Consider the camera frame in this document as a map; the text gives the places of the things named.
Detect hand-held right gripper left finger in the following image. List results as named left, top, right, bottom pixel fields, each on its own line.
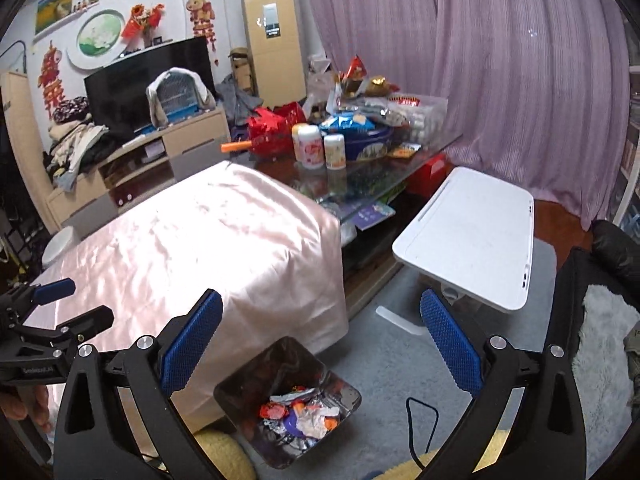
left=52, top=287, right=224, bottom=480

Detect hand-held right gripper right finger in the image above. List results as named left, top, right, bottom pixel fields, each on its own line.
left=419, top=287, right=588, bottom=480

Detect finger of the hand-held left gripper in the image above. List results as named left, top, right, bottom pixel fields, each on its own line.
left=30, top=306, right=115, bottom=346
left=16, top=279, right=77, bottom=311

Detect dark trash bin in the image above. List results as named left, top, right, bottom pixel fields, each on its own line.
left=213, top=336, right=362, bottom=470

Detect orange red wrappers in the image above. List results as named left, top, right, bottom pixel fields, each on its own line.
left=297, top=407, right=341, bottom=438

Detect person's left hand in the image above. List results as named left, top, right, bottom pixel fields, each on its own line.
left=0, top=385, right=54, bottom=432

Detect white round stool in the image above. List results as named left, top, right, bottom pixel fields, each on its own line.
left=42, top=226, right=81, bottom=267

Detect grey rug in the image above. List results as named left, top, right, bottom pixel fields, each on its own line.
left=235, top=237, right=558, bottom=480

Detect pink satin tablecloth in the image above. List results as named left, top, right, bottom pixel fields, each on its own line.
left=22, top=160, right=350, bottom=426

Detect white side table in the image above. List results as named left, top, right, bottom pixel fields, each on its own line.
left=376, top=166, right=536, bottom=333

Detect yellow fluffy fabric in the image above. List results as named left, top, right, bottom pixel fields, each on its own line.
left=192, top=430, right=256, bottom=480
left=365, top=450, right=436, bottom=480

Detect beige cabinet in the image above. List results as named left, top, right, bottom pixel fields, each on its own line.
left=0, top=71, right=51, bottom=231

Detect pile of clothes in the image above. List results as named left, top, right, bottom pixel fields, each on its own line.
left=42, top=96, right=118, bottom=191

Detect grey fluffy throw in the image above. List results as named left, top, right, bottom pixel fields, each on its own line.
left=572, top=284, right=640, bottom=441

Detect red box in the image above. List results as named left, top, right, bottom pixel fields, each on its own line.
left=407, top=152, right=453, bottom=198

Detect glass coffee table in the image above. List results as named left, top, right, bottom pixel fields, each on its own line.
left=235, top=130, right=463, bottom=321

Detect black sofa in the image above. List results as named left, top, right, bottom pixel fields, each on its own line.
left=545, top=219, right=640, bottom=480

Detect black television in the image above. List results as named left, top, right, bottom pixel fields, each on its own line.
left=83, top=36, right=217, bottom=136

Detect beige tv stand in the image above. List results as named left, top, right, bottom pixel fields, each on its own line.
left=46, top=107, right=232, bottom=228

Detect blue round tin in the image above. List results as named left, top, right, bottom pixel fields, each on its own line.
left=345, top=127, right=395, bottom=161

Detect white jar orange label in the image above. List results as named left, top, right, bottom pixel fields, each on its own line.
left=324, top=134, right=347, bottom=171

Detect white jar pink label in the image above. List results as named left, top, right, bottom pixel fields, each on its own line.
left=291, top=124, right=323, bottom=171

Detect red shiny bag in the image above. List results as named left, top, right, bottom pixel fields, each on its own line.
left=247, top=102, right=306, bottom=156

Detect blue bird cage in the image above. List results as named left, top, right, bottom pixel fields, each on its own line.
left=146, top=67, right=217, bottom=128

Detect clear plastic storage box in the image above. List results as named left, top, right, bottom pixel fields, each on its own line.
left=387, top=94, right=448, bottom=143

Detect grey clothing heap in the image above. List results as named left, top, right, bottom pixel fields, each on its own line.
left=216, top=74, right=263, bottom=121

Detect cardboard box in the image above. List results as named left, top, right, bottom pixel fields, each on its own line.
left=230, top=47, right=253, bottom=93

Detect framed landscape painting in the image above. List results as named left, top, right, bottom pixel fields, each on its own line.
left=34, top=0, right=75, bottom=36

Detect purple curtain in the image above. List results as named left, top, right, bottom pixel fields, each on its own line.
left=300, top=0, right=633, bottom=226

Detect red flower bouquet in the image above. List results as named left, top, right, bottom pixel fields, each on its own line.
left=121, top=2, right=166, bottom=41

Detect red snack bag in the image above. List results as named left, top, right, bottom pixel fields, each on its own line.
left=345, top=55, right=371, bottom=81

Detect beige standing air conditioner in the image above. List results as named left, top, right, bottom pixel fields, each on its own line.
left=239, top=0, right=308, bottom=111

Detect red hanging ornament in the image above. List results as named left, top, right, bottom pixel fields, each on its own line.
left=186, top=0, right=218, bottom=53

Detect black cable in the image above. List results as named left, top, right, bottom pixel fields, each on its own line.
left=406, top=397, right=441, bottom=461

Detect red wall decoration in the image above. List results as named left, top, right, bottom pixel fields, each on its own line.
left=39, top=42, right=68, bottom=121

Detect round wall picture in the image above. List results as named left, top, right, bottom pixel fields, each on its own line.
left=67, top=9, right=128, bottom=68

